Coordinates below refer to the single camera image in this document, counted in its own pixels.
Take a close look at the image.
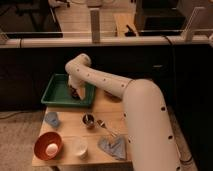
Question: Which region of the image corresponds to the white plastic cup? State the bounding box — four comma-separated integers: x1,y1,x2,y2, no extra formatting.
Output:
71,137,88,159

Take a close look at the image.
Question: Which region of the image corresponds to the purple bowl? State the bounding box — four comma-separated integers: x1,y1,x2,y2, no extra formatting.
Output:
104,91,120,99

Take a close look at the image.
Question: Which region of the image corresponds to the metal fork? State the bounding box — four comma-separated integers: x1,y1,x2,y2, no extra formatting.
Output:
97,120,117,137

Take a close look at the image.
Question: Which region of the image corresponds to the small metal cup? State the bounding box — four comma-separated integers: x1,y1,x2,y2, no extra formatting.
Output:
82,114,95,129

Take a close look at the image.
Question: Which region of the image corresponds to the white egg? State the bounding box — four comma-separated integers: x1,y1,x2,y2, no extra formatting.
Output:
45,143,58,156

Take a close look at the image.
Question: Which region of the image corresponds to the green plastic tray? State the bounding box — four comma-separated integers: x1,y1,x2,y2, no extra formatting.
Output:
41,74,95,108

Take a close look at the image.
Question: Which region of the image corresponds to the dark grape bunch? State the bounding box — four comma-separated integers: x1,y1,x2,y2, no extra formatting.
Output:
69,86,80,99

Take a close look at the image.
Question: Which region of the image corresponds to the light blue cup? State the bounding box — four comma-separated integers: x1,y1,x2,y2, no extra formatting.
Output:
44,112,60,128

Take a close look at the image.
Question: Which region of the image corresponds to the blue grey cloth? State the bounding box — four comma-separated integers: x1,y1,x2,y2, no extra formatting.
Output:
97,136,127,160

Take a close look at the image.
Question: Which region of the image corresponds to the wooden table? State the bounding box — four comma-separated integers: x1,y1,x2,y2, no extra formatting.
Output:
32,89,133,166

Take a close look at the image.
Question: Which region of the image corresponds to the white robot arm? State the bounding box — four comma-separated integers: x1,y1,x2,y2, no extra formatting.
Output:
65,54,182,171

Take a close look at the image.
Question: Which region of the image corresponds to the orange bowl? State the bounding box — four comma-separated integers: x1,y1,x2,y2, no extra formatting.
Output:
34,132,63,161

